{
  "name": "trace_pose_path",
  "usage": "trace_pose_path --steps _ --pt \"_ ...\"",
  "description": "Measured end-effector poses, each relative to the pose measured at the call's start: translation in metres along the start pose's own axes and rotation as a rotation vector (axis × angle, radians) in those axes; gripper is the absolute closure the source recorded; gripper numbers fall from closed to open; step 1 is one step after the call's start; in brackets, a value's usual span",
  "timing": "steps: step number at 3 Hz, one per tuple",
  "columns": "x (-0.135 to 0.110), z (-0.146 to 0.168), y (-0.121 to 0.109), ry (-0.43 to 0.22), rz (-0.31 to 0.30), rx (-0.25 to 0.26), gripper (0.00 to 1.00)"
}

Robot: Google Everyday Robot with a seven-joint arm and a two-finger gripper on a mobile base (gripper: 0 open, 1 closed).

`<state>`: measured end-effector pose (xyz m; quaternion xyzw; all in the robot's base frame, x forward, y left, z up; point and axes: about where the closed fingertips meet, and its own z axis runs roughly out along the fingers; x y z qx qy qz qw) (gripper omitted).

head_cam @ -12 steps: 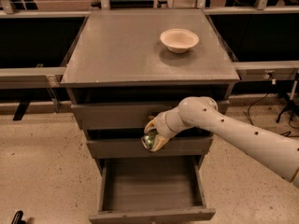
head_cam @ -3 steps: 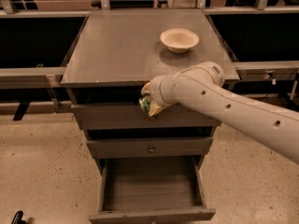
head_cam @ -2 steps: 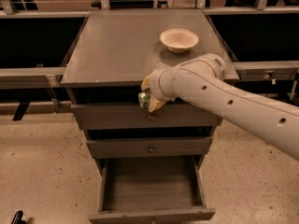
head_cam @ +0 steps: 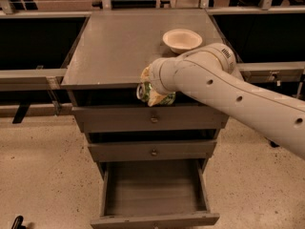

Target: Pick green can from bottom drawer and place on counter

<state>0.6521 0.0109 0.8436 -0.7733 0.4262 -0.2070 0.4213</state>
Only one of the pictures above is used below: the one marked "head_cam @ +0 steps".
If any grey top drawer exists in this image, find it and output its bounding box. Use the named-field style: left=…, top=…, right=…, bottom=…
left=72, top=105, right=229, bottom=133

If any green soda can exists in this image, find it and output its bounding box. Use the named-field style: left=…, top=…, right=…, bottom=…
left=136, top=82, right=175, bottom=105

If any grey bottom drawer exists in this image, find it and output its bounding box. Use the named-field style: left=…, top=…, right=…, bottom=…
left=91, top=159, right=219, bottom=229

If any grey metal rail frame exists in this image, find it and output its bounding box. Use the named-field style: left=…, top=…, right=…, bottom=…
left=1, top=10, right=304, bottom=91

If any black object on floor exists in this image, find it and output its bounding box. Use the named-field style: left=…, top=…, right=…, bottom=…
left=11, top=216, right=27, bottom=229

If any black power adapter with cable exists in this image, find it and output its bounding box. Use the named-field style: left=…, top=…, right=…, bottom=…
left=269, top=140, right=279, bottom=148

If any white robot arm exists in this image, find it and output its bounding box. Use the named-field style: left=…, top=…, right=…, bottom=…
left=140, top=43, right=305, bottom=158

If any grey drawer cabinet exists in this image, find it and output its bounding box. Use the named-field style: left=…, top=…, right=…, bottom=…
left=61, top=9, right=246, bottom=177

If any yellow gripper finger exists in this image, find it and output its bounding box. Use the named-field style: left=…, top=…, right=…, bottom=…
left=148, top=89, right=172, bottom=107
left=140, top=67, right=150, bottom=83

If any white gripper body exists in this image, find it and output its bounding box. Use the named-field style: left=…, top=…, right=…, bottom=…
left=149, top=57, right=177, bottom=95

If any grey drawer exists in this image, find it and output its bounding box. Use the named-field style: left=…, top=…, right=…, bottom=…
left=89, top=139, right=216, bottom=162
left=91, top=159, right=219, bottom=229
left=72, top=105, right=229, bottom=133

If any white paper bowl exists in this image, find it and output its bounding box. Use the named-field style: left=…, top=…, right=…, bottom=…
left=163, top=29, right=203, bottom=54

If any grey middle drawer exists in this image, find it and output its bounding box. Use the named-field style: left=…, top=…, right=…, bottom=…
left=89, top=139, right=216, bottom=162

